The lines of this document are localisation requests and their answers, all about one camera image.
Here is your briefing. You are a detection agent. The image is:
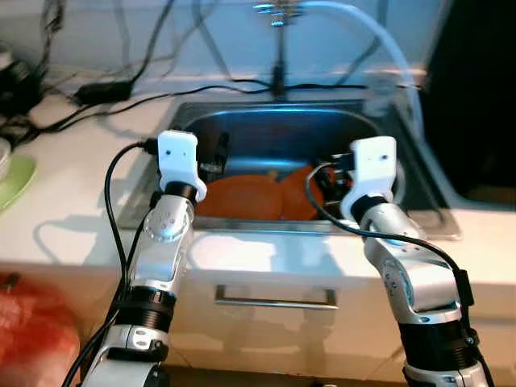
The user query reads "black power adapter brick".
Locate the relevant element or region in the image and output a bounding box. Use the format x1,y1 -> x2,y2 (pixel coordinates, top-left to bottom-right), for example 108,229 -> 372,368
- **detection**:
74,81 -> 134,106

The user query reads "white kitchen cabinet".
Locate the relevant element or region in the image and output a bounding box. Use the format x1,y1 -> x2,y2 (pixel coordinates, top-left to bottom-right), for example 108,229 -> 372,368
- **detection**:
0,258 -> 516,384

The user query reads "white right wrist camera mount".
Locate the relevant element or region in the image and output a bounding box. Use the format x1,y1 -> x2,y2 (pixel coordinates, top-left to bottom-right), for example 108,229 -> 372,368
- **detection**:
351,135 -> 402,223

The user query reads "stainless steel sink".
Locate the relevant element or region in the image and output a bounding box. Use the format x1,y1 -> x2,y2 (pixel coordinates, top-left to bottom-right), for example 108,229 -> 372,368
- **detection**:
129,98 -> 462,240

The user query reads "black charger box with labels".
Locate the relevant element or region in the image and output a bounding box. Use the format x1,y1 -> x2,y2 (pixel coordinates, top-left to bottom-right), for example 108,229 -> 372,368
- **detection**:
0,56 -> 41,118

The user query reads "metal faucet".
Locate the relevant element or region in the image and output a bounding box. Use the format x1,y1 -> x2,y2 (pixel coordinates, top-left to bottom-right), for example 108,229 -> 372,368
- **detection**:
252,0 -> 303,99

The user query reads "red plastic bag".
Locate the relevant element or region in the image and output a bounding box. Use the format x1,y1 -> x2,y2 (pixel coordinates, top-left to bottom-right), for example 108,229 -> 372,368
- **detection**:
0,274 -> 81,387

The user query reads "black hanging cable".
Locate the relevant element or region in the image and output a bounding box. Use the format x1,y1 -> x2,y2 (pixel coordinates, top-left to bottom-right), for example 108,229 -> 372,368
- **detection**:
129,0 -> 177,85

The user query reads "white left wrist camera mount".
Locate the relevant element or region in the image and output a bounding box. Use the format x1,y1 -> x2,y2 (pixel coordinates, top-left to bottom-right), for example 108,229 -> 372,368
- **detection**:
157,131 -> 208,202

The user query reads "long black power cable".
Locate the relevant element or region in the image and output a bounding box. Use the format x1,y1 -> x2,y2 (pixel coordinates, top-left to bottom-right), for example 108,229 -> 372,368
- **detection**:
0,79 -> 424,146

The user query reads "long metal drawer handle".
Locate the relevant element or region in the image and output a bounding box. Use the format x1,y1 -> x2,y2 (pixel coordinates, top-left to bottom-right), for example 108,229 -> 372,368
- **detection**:
214,284 -> 339,311

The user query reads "black appliance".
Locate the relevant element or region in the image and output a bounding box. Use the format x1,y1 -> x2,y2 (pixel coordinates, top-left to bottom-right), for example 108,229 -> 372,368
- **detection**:
423,0 -> 516,202

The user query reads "white faucet hose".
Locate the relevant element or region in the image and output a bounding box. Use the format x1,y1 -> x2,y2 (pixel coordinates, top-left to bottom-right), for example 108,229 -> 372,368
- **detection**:
298,0 -> 426,138

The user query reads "light green plate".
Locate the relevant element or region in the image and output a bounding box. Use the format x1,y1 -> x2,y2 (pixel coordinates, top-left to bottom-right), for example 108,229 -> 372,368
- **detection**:
0,153 -> 38,212

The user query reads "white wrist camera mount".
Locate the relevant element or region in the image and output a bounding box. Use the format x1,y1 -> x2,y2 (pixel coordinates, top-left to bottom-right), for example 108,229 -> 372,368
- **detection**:
351,135 -> 402,223
157,131 -> 208,202

